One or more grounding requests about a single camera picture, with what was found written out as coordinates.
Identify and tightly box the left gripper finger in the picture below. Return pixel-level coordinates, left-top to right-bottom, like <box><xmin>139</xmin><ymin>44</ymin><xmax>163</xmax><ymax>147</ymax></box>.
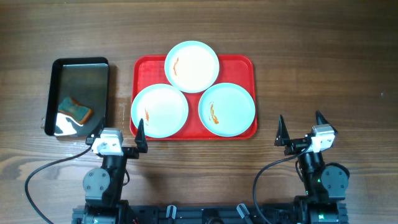
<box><xmin>134</xmin><ymin>118</ymin><xmax>148</xmax><ymax>153</ymax></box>
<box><xmin>95</xmin><ymin>117</ymin><xmax>106</xmax><ymax>134</ymax></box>

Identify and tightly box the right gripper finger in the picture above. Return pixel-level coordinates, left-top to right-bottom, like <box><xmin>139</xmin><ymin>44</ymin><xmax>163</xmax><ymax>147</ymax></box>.
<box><xmin>274</xmin><ymin>115</ymin><xmax>290</xmax><ymax>146</ymax></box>
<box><xmin>315</xmin><ymin>110</ymin><xmax>329</xmax><ymax>125</ymax></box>

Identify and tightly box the light blue plate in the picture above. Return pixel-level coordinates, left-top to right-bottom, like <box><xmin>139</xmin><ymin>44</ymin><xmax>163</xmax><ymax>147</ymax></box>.
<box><xmin>198</xmin><ymin>83</ymin><xmax>256</xmax><ymax>138</ymax></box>
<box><xmin>131</xmin><ymin>83</ymin><xmax>189</xmax><ymax>138</ymax></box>
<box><xmin>164</xmin><ymin>40</ymin><xmax>220</xmax><ymax>93</ymax></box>

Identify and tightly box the green orange sponge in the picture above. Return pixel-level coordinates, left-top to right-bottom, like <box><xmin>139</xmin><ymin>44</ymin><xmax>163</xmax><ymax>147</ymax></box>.
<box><xmin>58</xmin><ymin>96</ymin><xmax>93</xmax><ymax>125</ymax></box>

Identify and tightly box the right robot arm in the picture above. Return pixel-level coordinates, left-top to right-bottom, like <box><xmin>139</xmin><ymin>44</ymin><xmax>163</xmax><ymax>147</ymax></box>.
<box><xmin>274</xmin><ymin>111</ymin><xmax>350</xmax><ymax>224</ymax></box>

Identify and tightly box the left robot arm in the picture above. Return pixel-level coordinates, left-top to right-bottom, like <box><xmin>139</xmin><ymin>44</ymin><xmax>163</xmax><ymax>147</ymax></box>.
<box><xmin>72</xmin><ymin>119</ymin><xmax>148</xmax><ymax>224</ymax></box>

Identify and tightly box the black tray with water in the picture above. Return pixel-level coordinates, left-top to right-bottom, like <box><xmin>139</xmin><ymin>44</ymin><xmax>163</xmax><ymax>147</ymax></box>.
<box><xmin>44</xmin><ymin>57</ymin><xmax>110</xmax><ymax>136</ymax></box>

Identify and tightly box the red plastic tray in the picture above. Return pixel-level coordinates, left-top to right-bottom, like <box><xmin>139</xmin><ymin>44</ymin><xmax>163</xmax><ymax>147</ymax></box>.
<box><xmin>131</xmin><ymin>54</ymin><xmax>256</xmax><ymax>141</ymax></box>

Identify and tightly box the black mounting rail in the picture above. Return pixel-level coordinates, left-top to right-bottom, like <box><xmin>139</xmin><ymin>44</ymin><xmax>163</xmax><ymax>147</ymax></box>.
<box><xmin>72</xmin><ymin>203</ymin><xmax>349</xmax><ymax>224</ymax></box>

